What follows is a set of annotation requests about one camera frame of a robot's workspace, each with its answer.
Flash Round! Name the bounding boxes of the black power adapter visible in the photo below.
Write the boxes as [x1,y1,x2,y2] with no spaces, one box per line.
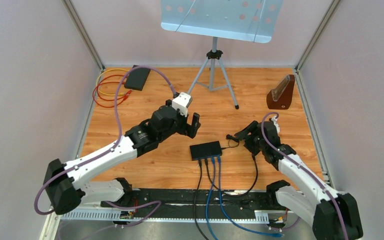
[221,134,240,150]

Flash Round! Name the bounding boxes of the black network switch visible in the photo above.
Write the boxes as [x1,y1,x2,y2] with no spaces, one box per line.
[189,141,222,161]

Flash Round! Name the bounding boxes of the black ethernet cable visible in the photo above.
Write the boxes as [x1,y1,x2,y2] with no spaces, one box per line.
[193,159,210,240]
[204,152,260,198]

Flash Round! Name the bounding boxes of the blue ethernet cable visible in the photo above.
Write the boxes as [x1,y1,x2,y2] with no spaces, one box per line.
[216,156,283,239]
[205,157,220,240]

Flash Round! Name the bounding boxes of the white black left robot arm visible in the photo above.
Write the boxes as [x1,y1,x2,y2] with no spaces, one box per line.
[40,92,201,215]

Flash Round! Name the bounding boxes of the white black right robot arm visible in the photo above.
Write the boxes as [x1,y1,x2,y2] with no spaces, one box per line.
[233,118,364,240]

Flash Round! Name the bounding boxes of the brown wooden metronome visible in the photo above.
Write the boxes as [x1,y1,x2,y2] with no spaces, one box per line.
[266,74,296,110]

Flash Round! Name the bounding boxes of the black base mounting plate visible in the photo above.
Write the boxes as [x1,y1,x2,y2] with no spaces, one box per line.
[113,188,286,220]

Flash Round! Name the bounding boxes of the light blue music stand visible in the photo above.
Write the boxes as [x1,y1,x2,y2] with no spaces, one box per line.
[160,0,283,109]

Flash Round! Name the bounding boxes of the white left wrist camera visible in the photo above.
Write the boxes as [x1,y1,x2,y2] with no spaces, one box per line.
[171,92,193,117]

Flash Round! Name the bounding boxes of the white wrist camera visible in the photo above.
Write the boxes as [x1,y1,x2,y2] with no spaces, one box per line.
[171,92,193,117]
[270,117,281,134]

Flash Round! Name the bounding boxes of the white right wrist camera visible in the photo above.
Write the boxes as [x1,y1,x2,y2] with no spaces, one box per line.
[270,117,281,134]

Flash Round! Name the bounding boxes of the black spare switch box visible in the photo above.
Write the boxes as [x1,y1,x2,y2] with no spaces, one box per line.
[124,65,151,91]

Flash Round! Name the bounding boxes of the yellow ethernet cable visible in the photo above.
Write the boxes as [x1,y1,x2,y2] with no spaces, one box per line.
[95,67,132,97]

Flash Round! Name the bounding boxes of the aluminium frame rail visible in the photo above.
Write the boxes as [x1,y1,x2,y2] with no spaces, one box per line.
[39,186,362,240]

